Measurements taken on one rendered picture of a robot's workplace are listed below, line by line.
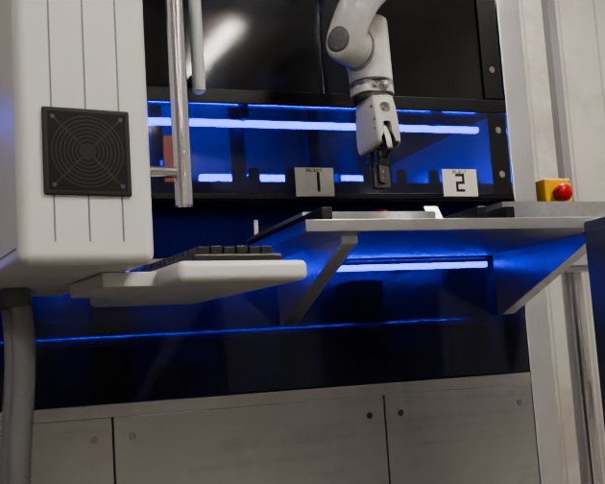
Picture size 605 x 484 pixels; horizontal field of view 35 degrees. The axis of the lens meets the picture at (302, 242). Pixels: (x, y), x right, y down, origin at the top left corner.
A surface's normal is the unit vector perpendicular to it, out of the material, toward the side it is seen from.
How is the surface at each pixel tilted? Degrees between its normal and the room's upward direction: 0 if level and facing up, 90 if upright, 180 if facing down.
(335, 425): 90
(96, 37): 90
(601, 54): 90
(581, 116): 90
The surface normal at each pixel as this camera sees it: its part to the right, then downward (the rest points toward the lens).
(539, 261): -0.93, 0.02
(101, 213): 0.47, -0.14
